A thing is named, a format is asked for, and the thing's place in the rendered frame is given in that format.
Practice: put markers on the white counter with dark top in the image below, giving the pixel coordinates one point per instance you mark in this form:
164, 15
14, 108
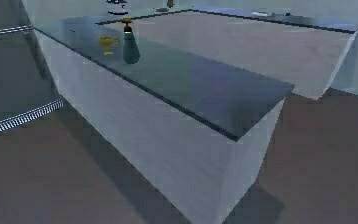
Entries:
193, 100

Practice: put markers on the dark green soap dispenser bottle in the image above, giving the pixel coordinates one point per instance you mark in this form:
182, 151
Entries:
130, 46

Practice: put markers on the small gold cup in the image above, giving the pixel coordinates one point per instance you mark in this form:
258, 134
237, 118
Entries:
108, 42

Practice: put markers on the grey flat object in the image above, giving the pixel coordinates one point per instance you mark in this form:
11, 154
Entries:
162, 10

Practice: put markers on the small dark green bottle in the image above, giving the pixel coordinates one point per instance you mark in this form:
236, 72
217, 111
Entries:
170, 3

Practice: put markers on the white and black round appliance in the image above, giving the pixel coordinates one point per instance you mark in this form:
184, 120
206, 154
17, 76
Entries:
117, 6

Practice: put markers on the white flat object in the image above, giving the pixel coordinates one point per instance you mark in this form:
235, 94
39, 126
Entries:
261, 14

